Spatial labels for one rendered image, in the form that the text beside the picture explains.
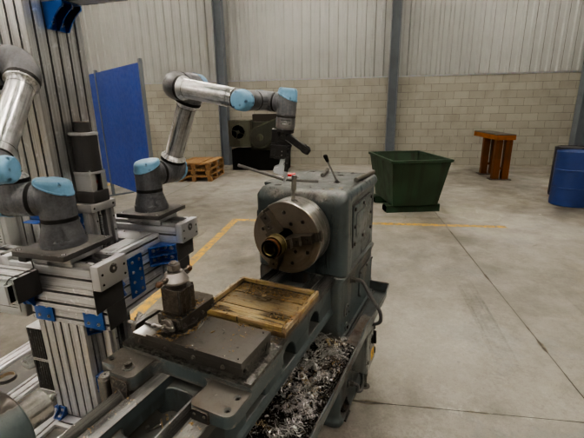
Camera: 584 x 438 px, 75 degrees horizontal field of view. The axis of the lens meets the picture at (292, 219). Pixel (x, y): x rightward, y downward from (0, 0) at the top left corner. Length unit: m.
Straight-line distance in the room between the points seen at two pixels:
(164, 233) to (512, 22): 11.33
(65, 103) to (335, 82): 10.09
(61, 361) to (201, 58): 10.95
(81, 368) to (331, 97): 10.25
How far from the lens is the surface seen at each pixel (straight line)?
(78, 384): 2.12
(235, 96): 1.45
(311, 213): 1.56
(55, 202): 1.48
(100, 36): 13.85
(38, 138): 1.72
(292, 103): 1.51
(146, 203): 1.85
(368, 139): 11.47
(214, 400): 1.08
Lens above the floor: 1.60
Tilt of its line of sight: 16 degrees down
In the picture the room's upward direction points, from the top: 1 degrees counter-clockwise
